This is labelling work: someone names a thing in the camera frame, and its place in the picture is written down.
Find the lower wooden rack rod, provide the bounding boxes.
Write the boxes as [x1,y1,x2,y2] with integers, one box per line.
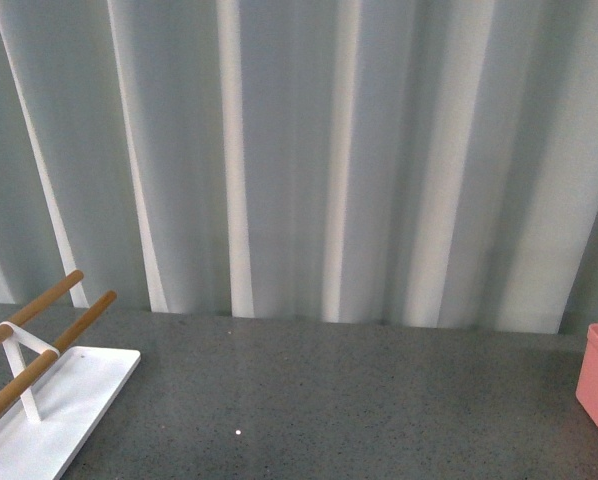
[0,290,117,416]

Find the white towel rack stand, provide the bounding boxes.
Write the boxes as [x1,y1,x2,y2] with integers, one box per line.
[0,324,141,479]

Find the white curtain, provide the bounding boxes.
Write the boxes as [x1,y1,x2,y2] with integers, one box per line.
[0,1,598,333]

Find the upper wooden rack rod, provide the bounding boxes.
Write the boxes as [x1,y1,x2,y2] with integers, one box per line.
[0,270,84,344]

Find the wooden rack rod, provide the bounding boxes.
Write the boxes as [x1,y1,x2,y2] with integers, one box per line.
[0,290,117,416]
[0,270,84,344]

